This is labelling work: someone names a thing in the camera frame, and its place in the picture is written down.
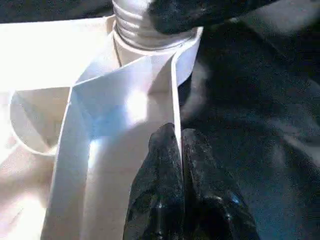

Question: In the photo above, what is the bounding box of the white plastic table top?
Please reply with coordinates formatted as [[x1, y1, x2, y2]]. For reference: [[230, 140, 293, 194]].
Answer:
[[0, 14, 205, 240]]

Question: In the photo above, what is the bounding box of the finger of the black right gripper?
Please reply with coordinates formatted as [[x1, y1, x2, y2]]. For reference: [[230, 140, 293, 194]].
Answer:
[[147, 0, 253, 35]]

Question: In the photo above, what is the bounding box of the white plastic table leg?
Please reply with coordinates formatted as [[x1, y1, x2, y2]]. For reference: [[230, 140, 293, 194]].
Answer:
[[111, 0, 203, 51]]

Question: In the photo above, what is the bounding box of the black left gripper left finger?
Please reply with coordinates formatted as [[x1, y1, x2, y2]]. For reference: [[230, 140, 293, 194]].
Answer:
[[124, 122, 186, 240]]

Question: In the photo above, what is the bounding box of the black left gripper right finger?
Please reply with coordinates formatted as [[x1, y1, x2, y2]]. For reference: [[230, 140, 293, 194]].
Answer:
[[181, 128, 259, 240]]

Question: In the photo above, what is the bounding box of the black glossy mat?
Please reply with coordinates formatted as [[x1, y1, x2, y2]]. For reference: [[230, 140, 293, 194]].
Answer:
[[0, 0, 320, 240]]

